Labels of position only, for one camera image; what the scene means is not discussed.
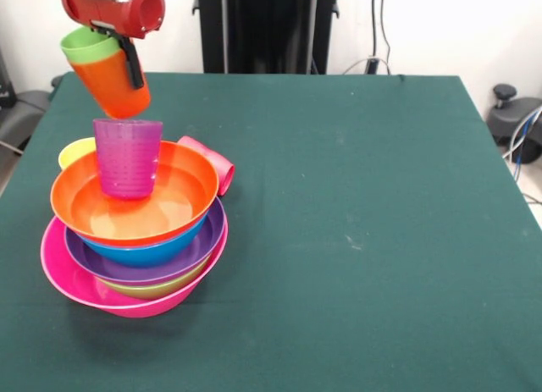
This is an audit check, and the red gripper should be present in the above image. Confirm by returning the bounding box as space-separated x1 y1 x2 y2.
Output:
59 0 166 91

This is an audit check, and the orange cup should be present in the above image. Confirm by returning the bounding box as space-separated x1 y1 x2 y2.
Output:
67 48 152 119

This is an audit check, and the green cup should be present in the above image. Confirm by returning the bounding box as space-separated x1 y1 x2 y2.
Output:
59 26 123 65

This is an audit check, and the purple cup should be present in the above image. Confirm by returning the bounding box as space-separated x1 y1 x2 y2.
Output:
92 118 164 200

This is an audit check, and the orange bowl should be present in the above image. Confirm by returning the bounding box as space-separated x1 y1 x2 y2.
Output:
49 140 220 247

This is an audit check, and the red cup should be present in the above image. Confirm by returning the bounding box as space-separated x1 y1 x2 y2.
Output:
176 135 236 197

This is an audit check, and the purple bowl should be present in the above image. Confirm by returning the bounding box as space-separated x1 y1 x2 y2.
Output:
64 196 225 287

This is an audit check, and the blue bowl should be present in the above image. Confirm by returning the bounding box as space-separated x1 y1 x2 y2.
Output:
78 216 209 269

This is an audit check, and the pink bowl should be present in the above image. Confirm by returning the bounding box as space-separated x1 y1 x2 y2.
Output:
40 213 230 318

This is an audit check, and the green bowl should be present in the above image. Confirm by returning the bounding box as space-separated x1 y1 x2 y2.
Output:
99 256 211 301

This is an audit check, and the yellow cup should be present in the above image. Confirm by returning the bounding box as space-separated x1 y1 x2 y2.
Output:
58 137 97 171

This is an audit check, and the black equipment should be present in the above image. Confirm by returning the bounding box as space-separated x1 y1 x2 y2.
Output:
0 48 54 156

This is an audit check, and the dark green tablecloth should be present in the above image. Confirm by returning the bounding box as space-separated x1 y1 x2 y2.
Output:
0 71 542 392

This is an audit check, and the black cable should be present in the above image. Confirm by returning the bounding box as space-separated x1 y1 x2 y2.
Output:
379 0 392 75
371 0 379 61

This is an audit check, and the grey cable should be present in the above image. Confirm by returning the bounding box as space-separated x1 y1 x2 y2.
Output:
502 106 542 160

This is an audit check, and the blue cable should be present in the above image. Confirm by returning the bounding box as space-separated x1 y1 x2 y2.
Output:
512 107 537 168

